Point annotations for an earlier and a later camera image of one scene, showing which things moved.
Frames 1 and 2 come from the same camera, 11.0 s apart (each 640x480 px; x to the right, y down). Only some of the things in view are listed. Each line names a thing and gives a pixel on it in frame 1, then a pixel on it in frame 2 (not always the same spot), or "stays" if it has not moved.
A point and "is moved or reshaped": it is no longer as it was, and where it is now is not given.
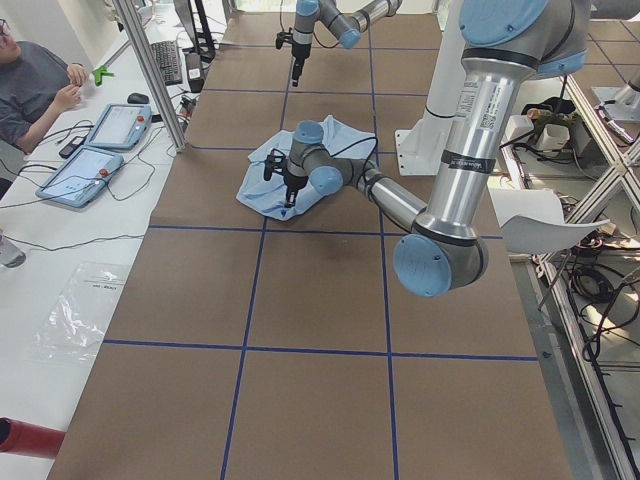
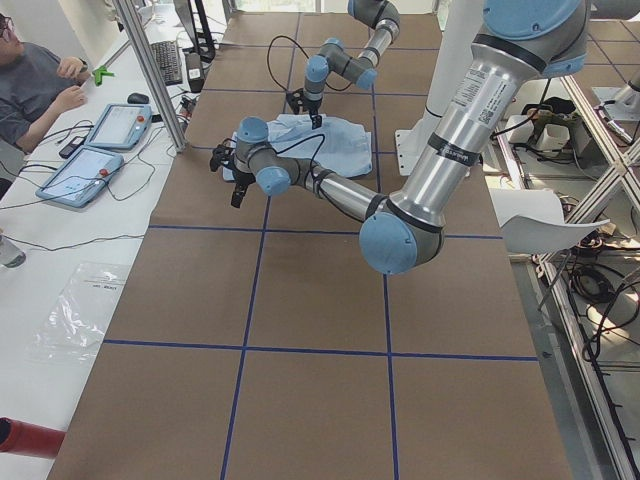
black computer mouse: x=137 y=98 stays
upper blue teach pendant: x=120 y=126 stays
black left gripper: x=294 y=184 to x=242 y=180
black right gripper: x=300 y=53 to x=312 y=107
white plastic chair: x=533 y=222 stays
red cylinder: x=28 y=439 stays
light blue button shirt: x=269 y=196 is moved or reshaped
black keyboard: x=168 y=60 stays
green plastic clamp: x=99 y=72 stays
